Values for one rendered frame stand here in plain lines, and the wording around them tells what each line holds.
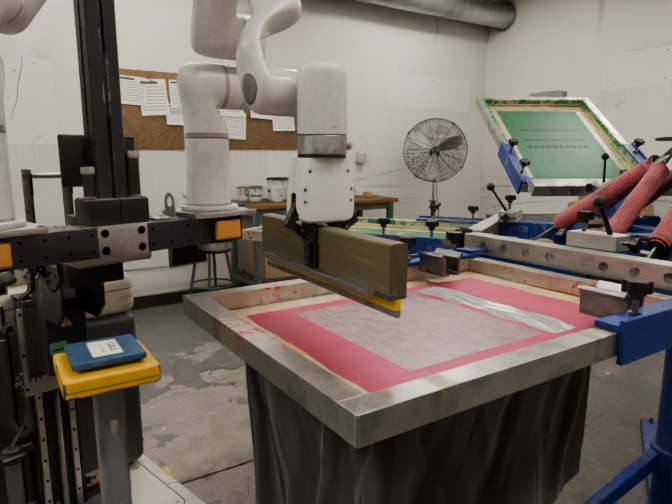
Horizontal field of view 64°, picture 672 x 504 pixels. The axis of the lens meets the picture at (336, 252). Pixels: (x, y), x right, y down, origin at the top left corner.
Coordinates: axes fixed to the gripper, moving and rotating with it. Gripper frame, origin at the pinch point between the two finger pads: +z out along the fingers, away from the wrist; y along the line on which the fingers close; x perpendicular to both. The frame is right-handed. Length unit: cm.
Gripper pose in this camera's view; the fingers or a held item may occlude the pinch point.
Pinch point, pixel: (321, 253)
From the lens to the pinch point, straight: 84.6
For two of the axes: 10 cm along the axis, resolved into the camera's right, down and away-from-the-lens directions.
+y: -8.4, 0.9, -5.4
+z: 0.0, 9.8, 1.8
